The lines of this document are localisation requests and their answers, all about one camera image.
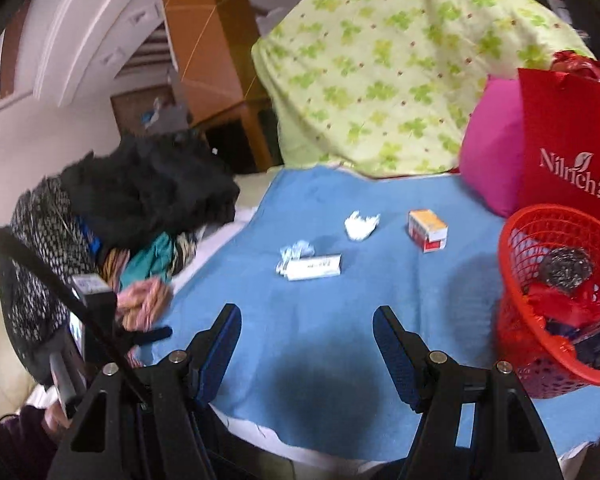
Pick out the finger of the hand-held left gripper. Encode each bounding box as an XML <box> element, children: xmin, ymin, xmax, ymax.
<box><xmin>130</xmin><ymin>326</ymin><xmax>173</xmax><ymax>346</ymax></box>

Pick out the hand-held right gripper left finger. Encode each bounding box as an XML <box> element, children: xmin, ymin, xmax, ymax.
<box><xmin>47</xmin><ymin>302</ymin><xmax>243</xmax><ymax>480</ymax></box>

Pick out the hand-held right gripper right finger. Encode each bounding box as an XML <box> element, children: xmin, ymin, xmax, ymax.
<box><xmin>372</xmin><ymin>305</ymin><xmax>563</xmax><ymax>480</ymax></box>

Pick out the long white box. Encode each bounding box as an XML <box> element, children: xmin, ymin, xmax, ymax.
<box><xmin>285</xmin><ymin>254</ymin><xmax>343</xmax><ymax>282</ymax></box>

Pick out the pale blue wrapper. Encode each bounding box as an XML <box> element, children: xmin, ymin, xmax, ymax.
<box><xmin>278</xmin><ymin>241</ymin><xmax>315</xmax><ymax>276</ymax></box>

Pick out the red mesh basket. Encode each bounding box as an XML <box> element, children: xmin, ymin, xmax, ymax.
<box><xmin>495</xmin><ymin>204</ymin><xmax>600</xmax><ymax>400</ymax></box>

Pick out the orange white medicine box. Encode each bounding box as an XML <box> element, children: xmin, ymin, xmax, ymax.
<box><xmin>407</xmin><ymin>209</ymin><xmax>449</xmax><ymax>252</ymax></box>

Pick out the white tissue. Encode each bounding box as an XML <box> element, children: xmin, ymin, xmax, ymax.
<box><xmin>344</xmin><ymin>211</ymin><xmax>382</xmax><ymax>241</ymax></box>

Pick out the thin red plastic bag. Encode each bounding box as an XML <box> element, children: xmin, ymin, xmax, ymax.
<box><xmin>522</xmin><ymin>280</ymin><xmax>600</xmax><ymax>331</ymax></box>

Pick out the dark grey scouring pad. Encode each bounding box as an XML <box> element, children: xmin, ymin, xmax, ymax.
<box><xmin>537</xmin><ymin>248</ymin><xmax>595</xmax><ymax>291</ymax></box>

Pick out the person's left forearm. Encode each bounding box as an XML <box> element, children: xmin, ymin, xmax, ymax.
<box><xmin>0</xmin><ymin>405</ymin><xmax>56</xmax><ymax>480</ymax></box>

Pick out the person's left hand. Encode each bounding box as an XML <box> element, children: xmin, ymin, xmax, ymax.
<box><xmin>42</xmin><ymin>400</ymin><xmax>78</xmax><ymax>433</ymax></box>

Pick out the pink orange striped scarf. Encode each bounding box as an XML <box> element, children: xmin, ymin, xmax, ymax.
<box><xmin>100</xmin><ymin>247</ymin><xmax>176</xmax><ymax>333</ymax></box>

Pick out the teal cloth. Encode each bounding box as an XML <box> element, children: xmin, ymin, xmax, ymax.
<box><xmin>120</xmin><ymin>234</ymin><xmax>176</xmax><ymax>286</ymax></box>

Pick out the blue towel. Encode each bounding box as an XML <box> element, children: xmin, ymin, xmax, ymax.
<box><xmin>130</xmin><ymin>165</ymin><xmax>600</xmax><ymax>463</ymax></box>

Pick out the brown striped cloth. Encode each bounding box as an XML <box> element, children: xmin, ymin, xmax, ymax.
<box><xmin>172</xmin><ymin>232</ymin><xmax>201</xmax><ymax>273</ymax></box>

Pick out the black white spotted garment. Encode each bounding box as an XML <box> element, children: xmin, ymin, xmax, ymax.
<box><xmin>0</xmin><ymin>177</ymin><xmax>101</xmax><ymax>386</ymax></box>

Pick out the black fuzzy garment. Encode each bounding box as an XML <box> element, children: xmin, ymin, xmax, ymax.
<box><xmin>60</xmin><ymin>130</ymin><xmax>241</xmax><ymax>251</ymax></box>

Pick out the wooden door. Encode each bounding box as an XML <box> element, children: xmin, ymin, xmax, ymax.
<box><xmin>111</xmin><ymin>95</ymin><xmax>146</xmax><ymax>136</ymax></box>

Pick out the pink pillow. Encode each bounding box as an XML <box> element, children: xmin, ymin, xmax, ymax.
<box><xmin>459</xmin><ymin>76</ymin><xmax>526</xmax><ymax>218</ymax></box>

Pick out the red paper bag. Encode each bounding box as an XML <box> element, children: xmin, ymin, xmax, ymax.
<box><xmin>517</xmin><ymin>67</ymin><xmax>600</xmax><ymax>221</ymax></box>

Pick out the green floral blanket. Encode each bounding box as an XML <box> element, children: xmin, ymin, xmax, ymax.
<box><xmin>251</xmin><ymin>0</ymin><xmax>596</xmax><ymax>178</ymax></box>

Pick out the dark red crinkled plastic bag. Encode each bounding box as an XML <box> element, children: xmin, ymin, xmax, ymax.
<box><xmin>550</xmin><ymin>50</ymin><xmax>600</xmax><ymax>81</ymax></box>

